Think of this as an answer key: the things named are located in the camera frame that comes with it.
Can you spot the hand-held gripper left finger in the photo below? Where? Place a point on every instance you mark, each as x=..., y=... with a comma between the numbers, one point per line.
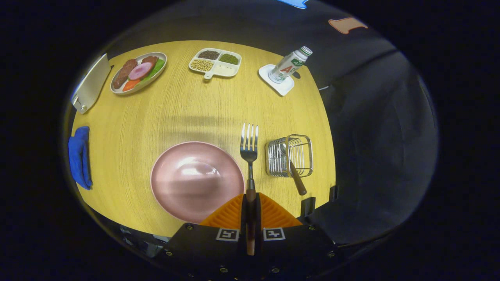
x=243, y=212

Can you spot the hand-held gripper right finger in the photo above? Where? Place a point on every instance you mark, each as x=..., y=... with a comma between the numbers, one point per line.
x=258, y=212

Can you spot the black table clamp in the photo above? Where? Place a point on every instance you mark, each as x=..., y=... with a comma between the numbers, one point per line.
x=308, y=207
x=333, y=193

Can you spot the pink plate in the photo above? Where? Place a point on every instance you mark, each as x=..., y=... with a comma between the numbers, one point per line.
x=195, y=183

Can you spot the white square coaster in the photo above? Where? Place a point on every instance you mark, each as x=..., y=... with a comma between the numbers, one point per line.
x=283, y=88

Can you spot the black backdrop cloth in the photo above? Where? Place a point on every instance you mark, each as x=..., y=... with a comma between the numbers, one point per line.
x=371, y=136

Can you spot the black table hole cap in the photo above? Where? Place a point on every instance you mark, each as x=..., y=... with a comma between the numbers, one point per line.
x=297, y=75

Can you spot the white divided dish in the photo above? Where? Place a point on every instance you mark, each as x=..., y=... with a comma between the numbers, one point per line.
x=228, y=69

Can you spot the white drink bottle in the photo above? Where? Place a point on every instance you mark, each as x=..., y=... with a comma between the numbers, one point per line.
x=287, y=67

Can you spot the pile of yellow soybeans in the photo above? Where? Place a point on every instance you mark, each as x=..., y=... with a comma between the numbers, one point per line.
x=201, y=64

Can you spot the pile of green beans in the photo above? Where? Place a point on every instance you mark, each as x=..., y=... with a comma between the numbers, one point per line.
x=229, y=59

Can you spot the pile of dark beans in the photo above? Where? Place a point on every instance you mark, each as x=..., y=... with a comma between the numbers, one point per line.
x=209, y=54

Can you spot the green lettuce leaf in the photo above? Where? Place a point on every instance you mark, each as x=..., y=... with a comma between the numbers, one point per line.
x=158, y=67

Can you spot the orange carrot slice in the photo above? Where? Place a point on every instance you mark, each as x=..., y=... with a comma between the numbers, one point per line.
x=131, y=85

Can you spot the blue folded towel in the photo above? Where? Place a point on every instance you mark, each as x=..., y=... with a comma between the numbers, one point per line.
x=79, y=156

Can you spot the pink ham slice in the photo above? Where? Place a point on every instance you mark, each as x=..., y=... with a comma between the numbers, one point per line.
x=140, y=71

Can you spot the white round food plate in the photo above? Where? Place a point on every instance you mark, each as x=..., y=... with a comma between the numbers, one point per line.
x=117, y=89

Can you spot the small brown meat piece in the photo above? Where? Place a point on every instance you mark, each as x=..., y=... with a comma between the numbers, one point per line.
x=150, y=59

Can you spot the long brown meat piece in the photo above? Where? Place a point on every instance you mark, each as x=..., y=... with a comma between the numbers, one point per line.
x=124, y=73

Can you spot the white toaster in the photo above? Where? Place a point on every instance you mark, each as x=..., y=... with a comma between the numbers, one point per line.
x=91, y=84

